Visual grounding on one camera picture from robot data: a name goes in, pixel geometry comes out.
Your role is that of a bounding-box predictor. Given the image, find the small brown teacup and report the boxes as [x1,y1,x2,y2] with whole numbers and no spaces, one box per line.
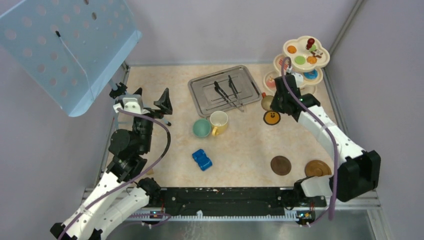
[261,92,274,111]

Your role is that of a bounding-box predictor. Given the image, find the black yellow smiley coaster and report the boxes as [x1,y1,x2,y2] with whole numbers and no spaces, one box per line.
[262,110,281,126]

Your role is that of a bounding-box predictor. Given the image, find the pink dome cupcake toy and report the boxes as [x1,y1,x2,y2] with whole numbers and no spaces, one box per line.
[265,76,276,89]

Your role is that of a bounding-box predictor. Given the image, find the pink strawberry cake slice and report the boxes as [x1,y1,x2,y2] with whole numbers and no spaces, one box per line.
[276,58,289,69]

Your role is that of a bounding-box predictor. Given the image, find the blue frosted donut toy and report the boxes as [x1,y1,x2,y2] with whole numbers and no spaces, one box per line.
[303,69,318,80]

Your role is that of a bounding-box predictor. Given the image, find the black-tipped metal tongs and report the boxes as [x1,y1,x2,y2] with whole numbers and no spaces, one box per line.
[213,75,245,113]

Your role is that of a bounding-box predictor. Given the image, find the teal cup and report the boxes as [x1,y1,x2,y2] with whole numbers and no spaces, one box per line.
[192,118,211,138]

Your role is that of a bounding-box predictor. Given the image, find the orange flower cookie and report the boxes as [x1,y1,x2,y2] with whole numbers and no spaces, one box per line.
[306,56,318,65]

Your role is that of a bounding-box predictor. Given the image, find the orange swirl cookie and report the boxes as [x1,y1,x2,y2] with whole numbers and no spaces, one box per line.
[287,45,297,54]

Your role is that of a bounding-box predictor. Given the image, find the chocolate star cookie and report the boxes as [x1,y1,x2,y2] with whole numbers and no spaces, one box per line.
[311,49,324,59]

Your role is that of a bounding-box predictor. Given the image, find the stainless steel tray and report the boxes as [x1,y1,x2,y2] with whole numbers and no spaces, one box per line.
[187,65,262,118]

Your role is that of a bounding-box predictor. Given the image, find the dark brown round coaster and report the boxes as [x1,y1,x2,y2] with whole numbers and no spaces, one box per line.
[270,155,292,176]

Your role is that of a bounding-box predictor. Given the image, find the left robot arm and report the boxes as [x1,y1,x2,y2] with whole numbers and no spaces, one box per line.
[50,88,173,240]

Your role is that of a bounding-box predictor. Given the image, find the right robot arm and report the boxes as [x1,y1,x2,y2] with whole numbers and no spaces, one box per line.
[270,74,381,206]

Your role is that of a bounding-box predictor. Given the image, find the cream three-tier dessert stand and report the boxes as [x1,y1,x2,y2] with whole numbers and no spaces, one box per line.
[262,35,331,94]

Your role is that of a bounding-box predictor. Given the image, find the yellow mug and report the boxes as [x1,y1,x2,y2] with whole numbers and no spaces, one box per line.
[209,110,229,137]

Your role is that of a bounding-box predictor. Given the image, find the small wooden block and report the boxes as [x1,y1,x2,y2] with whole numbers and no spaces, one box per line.
[146,168,154,176]

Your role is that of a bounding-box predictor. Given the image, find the blue toy car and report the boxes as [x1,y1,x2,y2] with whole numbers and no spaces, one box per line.
[192,149,213,171]

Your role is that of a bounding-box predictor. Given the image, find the light brown wooden coaster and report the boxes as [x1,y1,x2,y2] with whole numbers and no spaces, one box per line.
[304,159,332,177]

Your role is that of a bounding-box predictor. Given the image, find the blue perforated music stand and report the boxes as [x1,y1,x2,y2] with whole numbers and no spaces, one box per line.
[0,0,142,117]

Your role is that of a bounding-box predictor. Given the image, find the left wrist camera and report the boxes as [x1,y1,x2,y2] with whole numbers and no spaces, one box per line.
[119,94,150,115]

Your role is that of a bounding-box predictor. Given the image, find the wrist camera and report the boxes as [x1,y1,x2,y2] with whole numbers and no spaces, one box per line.
[292,72,304,88]
[119,94,150,115]

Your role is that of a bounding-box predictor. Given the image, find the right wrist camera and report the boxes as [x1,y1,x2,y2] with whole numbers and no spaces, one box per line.
[292,72,304,88]

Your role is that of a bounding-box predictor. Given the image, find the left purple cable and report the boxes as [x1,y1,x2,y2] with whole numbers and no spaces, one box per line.
[56,107,172,240]

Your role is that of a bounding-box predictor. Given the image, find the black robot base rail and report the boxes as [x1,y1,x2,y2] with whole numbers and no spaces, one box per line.
[148,187,327,217]

